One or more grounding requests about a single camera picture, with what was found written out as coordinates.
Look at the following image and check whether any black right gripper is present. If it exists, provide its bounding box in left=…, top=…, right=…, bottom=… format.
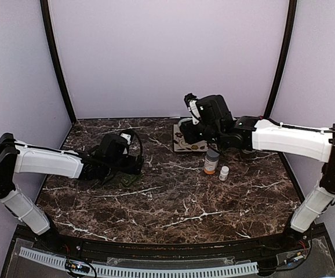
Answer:
left=180, top=119, right=224, bottom=145

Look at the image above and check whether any orange grey-capped pill bottle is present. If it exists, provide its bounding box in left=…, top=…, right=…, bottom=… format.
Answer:
left=203, top=149, right=220, bottom=175

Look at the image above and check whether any green pill organizer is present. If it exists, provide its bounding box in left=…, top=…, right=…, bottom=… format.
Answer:
left=120, top=174, right=140, bottom=188

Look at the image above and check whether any small white pill bottle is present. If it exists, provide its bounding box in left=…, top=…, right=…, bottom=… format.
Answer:
left=219, top=166, right=230, bottom=181

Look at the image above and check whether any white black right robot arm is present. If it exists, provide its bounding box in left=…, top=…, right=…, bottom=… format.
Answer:
left=179, top=93, right=335, bottom=251

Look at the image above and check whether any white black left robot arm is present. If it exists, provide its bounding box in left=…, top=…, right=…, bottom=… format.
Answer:
left=0, top=130, right=144, bottom=253

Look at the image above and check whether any floral square ceramic plate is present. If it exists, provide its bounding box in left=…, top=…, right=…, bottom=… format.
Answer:
left=173, top=124, right=209, bottom=152

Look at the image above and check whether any plain teal ceramic bowl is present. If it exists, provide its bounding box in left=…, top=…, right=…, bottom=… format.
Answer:
left=178, top=118, right=191, bottom=127

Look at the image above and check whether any left circuit board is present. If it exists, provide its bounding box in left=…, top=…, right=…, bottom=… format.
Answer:
left=65, top=260, right=90, bottom=273

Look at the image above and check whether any circuit board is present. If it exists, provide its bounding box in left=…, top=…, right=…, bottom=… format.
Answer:
left=283, top=252, right=307, bottom=265
left=65, top=260, right=90, bottom=273

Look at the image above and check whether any right circuit board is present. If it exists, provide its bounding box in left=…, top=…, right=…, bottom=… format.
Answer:
left=283, top=252, right=307, bottom=265

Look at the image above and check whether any white slotted cable duct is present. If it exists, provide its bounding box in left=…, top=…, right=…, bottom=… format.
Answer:
left=19, top=247, right=258, bottom=277

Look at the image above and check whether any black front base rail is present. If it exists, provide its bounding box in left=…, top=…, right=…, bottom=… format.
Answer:
left=1, top=224, right=335, bottom=277

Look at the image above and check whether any black right corner post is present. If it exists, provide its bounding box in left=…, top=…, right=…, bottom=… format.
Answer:
left=263, top=0, right=297, bottom=118

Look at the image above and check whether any black corner post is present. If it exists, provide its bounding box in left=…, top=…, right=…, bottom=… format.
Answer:
left=39, top=0, right=77, bottom=125
left=263, top=0, right=297, bottom=118

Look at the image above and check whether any black left corner post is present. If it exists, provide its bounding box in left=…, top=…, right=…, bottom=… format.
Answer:
left=39, top=0, right=77, bottom=125

